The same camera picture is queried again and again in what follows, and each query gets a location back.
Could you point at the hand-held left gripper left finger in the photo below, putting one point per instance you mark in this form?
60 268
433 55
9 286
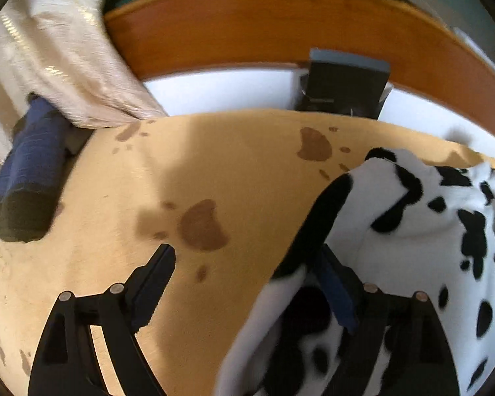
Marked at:
154 288

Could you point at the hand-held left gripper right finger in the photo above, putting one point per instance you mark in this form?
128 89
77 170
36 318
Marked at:
338 297

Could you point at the white black-spotted fleece garment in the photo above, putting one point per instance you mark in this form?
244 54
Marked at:
416 235

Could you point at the beige paw-print blanket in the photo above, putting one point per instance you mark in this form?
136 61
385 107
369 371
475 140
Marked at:
128 181

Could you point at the small black box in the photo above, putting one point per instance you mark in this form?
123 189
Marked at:
338 86

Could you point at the cream curtain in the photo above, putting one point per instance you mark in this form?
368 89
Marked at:
57 49

